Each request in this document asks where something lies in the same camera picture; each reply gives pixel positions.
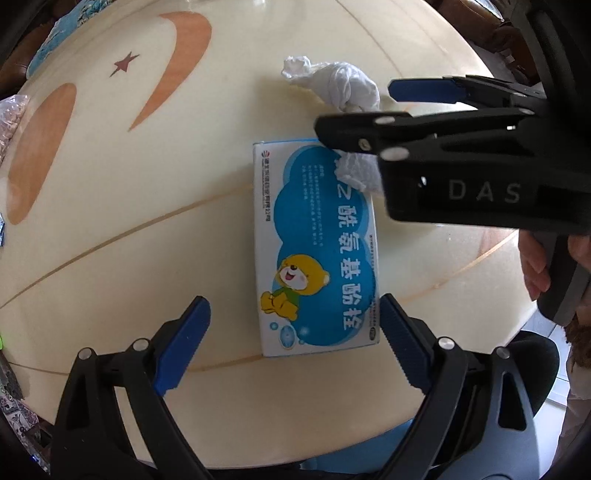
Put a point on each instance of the blue patterned bag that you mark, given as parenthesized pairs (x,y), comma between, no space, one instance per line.
(64,27)

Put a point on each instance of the blue white medicine box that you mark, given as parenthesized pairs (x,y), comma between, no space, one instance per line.
(318,240)

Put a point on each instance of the brown wooden chair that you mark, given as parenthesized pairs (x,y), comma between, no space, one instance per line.
(18,60)
(498,41)

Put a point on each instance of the clear plastic bag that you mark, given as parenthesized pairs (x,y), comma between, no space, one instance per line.
(9,124)

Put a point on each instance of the patterned plastic packet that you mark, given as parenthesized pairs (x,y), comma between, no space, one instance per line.
(14,410)

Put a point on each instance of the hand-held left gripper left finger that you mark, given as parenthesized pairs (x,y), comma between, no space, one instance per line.
(184,344)

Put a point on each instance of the person's right hand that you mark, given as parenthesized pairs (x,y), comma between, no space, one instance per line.
(533,261)

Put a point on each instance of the person's pink garment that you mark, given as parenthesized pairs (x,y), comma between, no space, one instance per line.
(577,392)

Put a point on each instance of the white tissue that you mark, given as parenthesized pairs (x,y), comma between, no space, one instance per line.
(341,83)

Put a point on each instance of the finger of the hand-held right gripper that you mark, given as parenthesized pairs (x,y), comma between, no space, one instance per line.
(369,131)
(420,90)

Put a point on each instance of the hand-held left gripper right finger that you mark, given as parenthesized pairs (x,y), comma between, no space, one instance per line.
(401,344)

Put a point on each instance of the cream round table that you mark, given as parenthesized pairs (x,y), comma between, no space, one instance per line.
(138,207)

